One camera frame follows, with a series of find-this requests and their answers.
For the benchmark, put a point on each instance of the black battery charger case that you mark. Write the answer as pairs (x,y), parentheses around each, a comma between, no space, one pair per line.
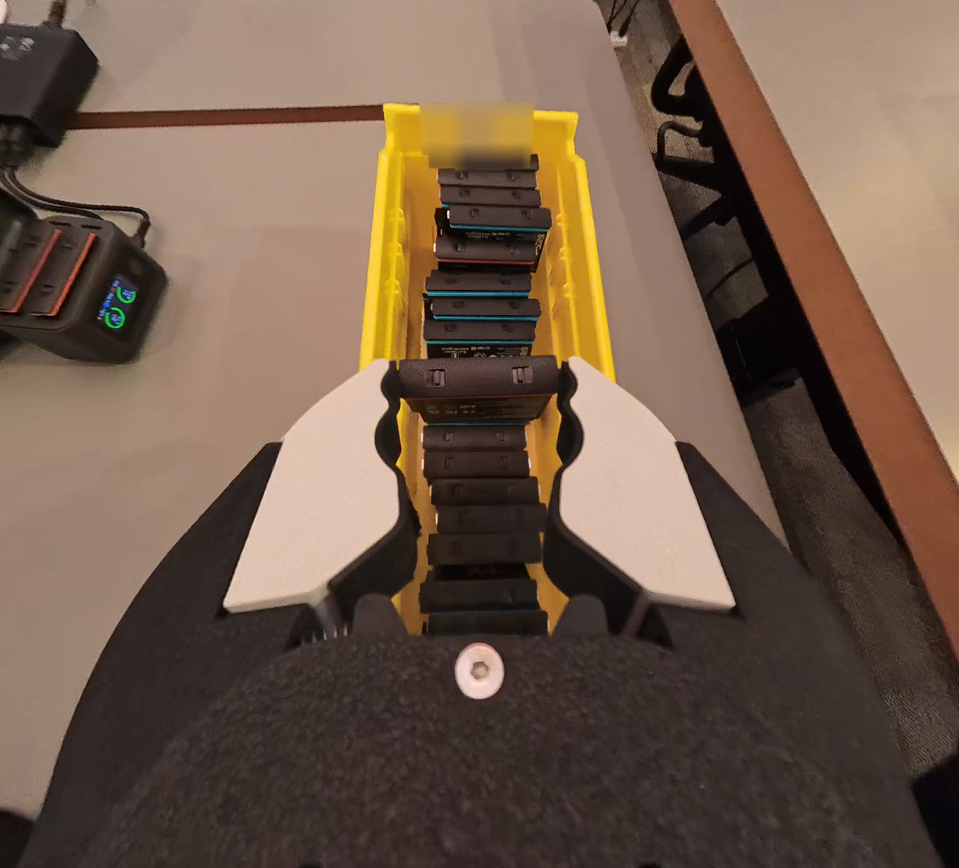
(105,344)

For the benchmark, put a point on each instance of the black charging hub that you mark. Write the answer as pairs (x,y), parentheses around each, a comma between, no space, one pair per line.
(38,74)

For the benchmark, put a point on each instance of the black battery orange stripe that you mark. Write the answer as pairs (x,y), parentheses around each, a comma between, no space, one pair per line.
(18,269)
(68,272)

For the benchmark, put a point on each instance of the row of black batteries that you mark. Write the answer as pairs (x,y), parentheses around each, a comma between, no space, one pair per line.
(483,269)

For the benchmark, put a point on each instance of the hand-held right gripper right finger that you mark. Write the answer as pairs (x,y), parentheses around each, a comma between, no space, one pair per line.
(645,509)

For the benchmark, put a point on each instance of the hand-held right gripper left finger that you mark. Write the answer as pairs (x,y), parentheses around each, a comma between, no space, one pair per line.
(322,509)

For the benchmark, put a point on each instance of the yellow plastic bin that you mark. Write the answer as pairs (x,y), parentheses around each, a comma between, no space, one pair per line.
(393,239)

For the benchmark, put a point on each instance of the wooden work table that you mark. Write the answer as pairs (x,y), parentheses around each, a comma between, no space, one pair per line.
(839,59)

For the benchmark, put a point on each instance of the black camera battery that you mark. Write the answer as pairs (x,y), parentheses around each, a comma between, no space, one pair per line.
(480,381)

